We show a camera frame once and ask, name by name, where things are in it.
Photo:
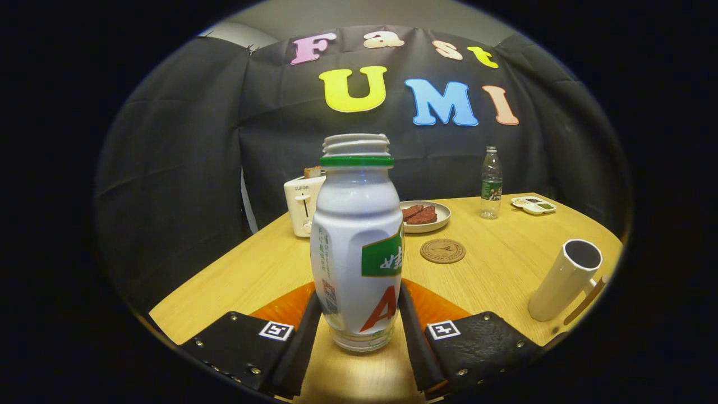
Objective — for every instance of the round cork coaster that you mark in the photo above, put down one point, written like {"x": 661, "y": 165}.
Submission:
{"x": 443, "y": 251}

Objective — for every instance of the white juice bottle green label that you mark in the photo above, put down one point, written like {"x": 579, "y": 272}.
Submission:
{"x": 353, "y": 235}

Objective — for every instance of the toast slice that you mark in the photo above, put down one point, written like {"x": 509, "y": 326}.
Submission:
{"x": 312, "y": 171}

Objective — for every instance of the white divided snack dish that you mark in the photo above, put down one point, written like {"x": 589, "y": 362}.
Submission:
{"x": 533, "y": 206}

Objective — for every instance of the red-brown meat slice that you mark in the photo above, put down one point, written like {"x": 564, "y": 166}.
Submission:
{"x": 411, "y": 211}
{"x": 424, "y": 216}

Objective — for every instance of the black backdrop cloth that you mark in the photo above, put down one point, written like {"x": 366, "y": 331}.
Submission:
{"x": 185, "y": 168}

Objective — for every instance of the white toaster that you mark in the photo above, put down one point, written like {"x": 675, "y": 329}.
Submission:
{"x": 300, "y": 207}

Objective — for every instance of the wooden table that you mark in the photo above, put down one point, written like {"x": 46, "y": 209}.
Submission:
{"x": 493, "y": 264}

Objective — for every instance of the grey round plate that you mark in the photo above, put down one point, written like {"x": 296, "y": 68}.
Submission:
{"x": 444, "y": 216}

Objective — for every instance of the clear plastic water bottle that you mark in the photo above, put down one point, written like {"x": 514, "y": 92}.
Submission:
{"x": 491, "y": 185}

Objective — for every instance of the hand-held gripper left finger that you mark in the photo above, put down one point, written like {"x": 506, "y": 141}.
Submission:
{"x": 297, "y": 353}

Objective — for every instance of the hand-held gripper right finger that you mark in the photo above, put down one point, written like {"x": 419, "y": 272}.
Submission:
{"x": 418, "y": 353}

